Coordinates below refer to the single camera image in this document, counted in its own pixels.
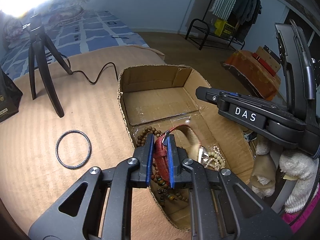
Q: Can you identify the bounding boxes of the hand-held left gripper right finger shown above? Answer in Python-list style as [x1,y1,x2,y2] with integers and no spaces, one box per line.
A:
[167,134,293,240]

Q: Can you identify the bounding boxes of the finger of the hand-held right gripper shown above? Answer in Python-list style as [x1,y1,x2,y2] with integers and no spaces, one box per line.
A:
[220,91,248,101]
[196,86,225,105]

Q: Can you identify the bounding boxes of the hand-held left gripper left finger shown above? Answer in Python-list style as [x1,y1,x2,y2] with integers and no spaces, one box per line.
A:
[29,133,154,240]

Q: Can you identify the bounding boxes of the red strap watch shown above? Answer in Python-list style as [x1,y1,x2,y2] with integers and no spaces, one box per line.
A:
[153,124,208,180]

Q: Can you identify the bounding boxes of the brown wooden bead necklace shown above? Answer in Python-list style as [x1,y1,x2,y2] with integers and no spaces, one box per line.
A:
[136,126,189,207]

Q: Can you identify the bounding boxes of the white small bead necklace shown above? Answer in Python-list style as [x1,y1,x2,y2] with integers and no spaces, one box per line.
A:
[205,144,222,167]

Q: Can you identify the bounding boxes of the cardboard box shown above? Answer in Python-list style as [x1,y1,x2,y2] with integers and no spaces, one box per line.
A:
[117,64,255,230]

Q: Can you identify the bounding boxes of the person's right hand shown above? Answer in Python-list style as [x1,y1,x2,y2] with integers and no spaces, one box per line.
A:
[251,137,316,213]

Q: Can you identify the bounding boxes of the orange covered bench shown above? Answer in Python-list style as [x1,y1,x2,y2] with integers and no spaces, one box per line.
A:
[223,50,282,100]

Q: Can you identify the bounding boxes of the dark red box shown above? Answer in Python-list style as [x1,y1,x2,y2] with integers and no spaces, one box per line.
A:
[252,52,277,77]

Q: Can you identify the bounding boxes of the wooden board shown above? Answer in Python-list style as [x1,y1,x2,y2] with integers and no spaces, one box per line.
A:
[255,45,282,77]

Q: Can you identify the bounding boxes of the yellow crate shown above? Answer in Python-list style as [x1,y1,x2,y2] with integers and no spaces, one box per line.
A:
[214,19,239,39]

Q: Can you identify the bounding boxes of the black clothes rack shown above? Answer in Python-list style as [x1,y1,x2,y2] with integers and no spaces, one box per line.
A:
[202,0,263,50]

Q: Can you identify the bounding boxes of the dark hanging clothes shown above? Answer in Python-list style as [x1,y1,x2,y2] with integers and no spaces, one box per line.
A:
[232,0,262,30]

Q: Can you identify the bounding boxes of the black bangle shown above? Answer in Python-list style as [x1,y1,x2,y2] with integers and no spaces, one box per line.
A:
[55,130,92,168]

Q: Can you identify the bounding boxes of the striped towel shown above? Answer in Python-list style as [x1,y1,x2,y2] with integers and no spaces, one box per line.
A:
[212,0,242,20]

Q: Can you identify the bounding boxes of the blue checkered bed sheet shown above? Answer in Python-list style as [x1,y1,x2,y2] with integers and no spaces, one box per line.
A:
[0,10,165,83]

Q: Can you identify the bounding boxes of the black tripod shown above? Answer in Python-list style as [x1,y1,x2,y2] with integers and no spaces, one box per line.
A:
[22,15,73,118]

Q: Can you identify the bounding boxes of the black printed snack bag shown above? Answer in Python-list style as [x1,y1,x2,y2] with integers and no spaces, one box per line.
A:
[0,66,23,123]

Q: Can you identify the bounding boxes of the folded floral quilt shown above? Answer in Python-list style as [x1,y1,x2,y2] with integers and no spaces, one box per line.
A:
[4,0,85,49]

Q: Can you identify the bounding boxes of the black power cable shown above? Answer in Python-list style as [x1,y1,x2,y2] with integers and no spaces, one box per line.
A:
[45,55,119,85]

